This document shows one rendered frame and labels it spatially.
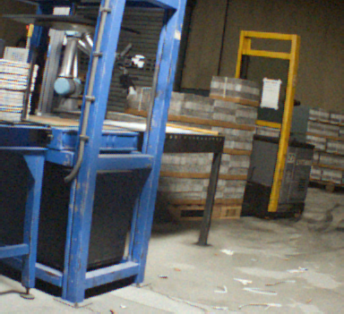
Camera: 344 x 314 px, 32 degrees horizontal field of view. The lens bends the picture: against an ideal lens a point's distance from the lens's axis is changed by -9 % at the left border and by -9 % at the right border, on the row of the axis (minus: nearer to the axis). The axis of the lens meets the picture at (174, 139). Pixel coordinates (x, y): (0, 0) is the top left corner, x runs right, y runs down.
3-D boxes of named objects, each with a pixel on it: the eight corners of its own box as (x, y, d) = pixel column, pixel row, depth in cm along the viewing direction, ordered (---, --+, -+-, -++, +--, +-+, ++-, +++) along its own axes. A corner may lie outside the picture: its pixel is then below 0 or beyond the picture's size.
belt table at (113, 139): (42, 131, 364) (44, 114, 363) (137, 151, 336) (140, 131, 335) (-33, 129, 300) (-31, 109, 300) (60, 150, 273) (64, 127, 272)
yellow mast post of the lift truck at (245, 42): (216, 197, 665) (240, 30, 656) (221, 197, 671) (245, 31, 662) (222, 199, 658) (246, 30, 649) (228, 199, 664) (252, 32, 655)
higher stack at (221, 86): (190, 210, 615) (210, 75, 608) (211, 210, 636) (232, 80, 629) (219, 219, 587) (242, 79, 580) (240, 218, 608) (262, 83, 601)
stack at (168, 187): (92, 209, 534) (106, 111, 530) (190, 210, 615) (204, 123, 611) (121, 221, 507) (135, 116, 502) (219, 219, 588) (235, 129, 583)
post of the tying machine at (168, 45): (130, 279, 336) (173, -5, 328) (144, 283, 333) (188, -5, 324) (123, 282, 328) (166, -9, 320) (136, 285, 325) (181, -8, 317)
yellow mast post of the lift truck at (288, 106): (264, 209, 617) (289, 34, 608) (270, 209, 624) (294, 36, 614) (270, 211, 611) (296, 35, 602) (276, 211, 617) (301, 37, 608)
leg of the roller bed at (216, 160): (200, 243, 465) (215, 151, 462) (207, 244, 463) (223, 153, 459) (196, 244, 460) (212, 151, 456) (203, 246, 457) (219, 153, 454)
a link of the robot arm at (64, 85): (74, 97, 446) (88, 22, 443) (65, 96, 431) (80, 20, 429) (59, 94, 449) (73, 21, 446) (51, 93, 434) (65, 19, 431)
